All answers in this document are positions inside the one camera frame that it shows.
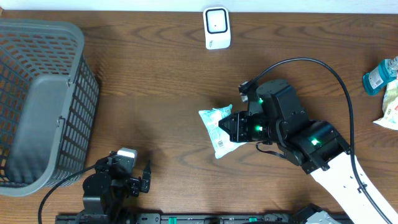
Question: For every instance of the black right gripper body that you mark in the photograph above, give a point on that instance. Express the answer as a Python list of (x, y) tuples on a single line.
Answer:
[(256, 127)]

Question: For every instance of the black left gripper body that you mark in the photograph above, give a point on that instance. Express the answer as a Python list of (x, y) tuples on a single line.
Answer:
[(133, 186)]

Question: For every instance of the teal wet wipes pack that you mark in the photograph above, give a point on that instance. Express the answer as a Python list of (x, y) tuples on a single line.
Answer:
[(219, 138)]

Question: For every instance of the teal mouthwash bottle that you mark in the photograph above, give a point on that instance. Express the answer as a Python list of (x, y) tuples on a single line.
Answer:
[(378, 78)]

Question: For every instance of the yellow snack bag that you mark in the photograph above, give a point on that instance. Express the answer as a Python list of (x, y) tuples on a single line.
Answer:
[(389, 108)]

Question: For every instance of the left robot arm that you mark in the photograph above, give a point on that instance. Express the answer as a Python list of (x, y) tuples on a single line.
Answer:
[(106, 190)]

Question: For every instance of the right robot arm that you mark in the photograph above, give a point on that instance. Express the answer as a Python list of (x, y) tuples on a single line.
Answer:
[(275, 116)]

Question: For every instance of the white barcode scanner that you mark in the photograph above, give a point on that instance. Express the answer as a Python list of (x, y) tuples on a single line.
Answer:
[(217, 28)]

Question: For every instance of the grey plastic basket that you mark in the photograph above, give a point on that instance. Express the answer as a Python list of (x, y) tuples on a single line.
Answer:
[(49, 98)]

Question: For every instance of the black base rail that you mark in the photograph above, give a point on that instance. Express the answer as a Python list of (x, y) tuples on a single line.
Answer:
[(153, 218)]

